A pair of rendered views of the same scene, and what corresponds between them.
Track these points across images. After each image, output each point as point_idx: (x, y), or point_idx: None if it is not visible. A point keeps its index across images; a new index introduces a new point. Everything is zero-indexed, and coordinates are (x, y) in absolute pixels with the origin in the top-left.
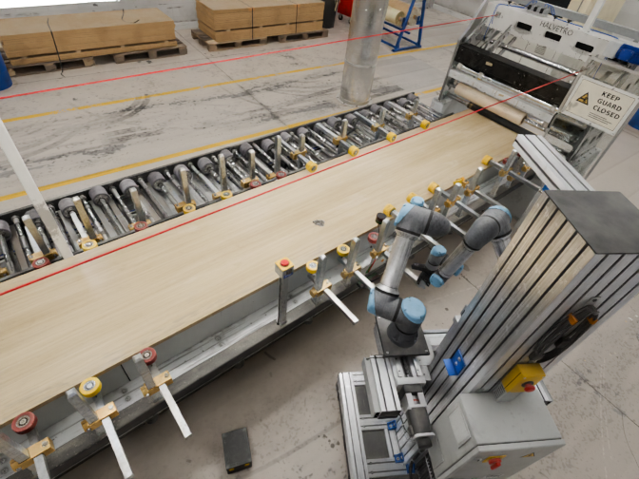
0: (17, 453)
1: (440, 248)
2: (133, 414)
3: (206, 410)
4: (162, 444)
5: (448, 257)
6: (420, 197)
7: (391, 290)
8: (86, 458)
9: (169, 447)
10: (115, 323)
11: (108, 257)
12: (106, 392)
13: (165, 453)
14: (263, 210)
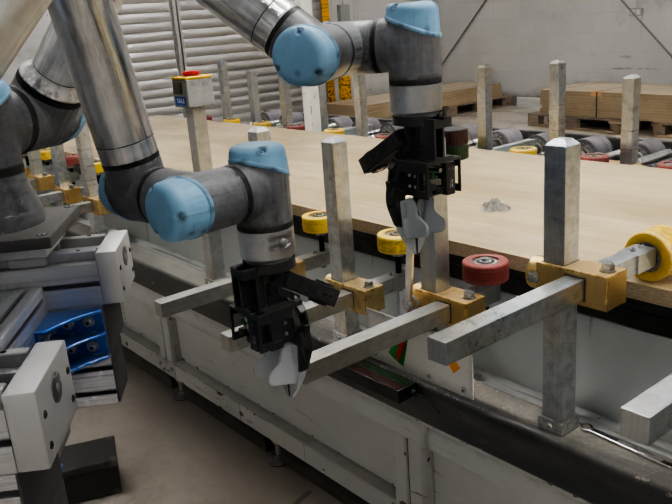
0: (29, 155)
1: (256, 144)
2: (80, 231)
3: (183, 441)
4: (136, 412)
5: (220, 167)
6: (430, 2)
7: (28, 59)
8: (132, 357)
9: (128, 419)
10: (187, 156)
11: (312, 138)
12: (133, 233)
13: (119, 418)
14: (497, 171)
